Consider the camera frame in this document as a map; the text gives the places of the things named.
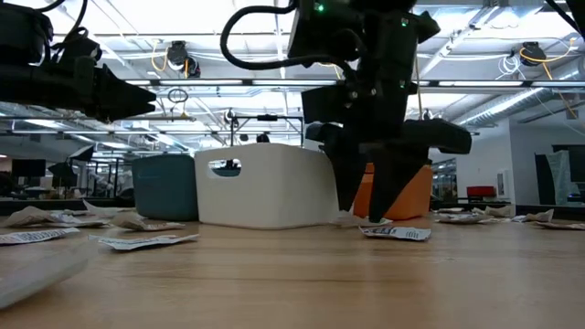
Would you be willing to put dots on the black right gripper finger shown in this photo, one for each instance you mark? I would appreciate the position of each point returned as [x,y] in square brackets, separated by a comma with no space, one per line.
[388,183]
[347,173]

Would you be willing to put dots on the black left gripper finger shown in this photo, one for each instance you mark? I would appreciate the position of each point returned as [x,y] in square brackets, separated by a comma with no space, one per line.
[123,89]
[128,113]

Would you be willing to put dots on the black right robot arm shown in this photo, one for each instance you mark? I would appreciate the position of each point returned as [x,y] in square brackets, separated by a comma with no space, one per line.
[578,9]

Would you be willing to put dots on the orange plastic bin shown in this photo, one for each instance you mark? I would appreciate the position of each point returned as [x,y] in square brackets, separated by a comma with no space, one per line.
[413,196]

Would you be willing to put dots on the black softbox lamp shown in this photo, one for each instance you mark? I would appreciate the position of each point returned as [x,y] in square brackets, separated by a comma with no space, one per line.
[82,153]

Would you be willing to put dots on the white plastic bin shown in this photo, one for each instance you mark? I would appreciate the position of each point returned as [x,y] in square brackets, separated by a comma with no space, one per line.
[274,192]

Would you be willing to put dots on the teal plastic bin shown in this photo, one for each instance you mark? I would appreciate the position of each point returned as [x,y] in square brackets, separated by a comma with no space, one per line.
[164,187]

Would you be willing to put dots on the dark computer monitor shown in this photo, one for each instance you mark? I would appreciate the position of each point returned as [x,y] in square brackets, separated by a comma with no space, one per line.
[28,168]

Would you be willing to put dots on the person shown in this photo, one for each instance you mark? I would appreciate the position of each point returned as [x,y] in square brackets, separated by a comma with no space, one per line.
[262,138]

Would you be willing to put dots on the red box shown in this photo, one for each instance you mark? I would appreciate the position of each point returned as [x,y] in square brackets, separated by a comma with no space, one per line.
[481,191]

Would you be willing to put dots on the black partition panel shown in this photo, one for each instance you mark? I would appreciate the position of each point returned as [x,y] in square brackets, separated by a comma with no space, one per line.
[560,176]

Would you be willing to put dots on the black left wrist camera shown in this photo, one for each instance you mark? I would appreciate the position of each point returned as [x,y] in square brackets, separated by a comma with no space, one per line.
[77,50]

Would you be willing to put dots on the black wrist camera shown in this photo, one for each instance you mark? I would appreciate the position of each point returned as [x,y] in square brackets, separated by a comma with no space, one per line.
[324,27]
[77,50]

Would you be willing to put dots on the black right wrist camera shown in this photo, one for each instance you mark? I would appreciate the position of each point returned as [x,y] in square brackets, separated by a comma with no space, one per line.
[324,27]

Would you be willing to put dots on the silver ventilation duct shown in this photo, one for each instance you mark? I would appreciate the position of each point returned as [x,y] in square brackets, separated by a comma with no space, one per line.
[503,107]

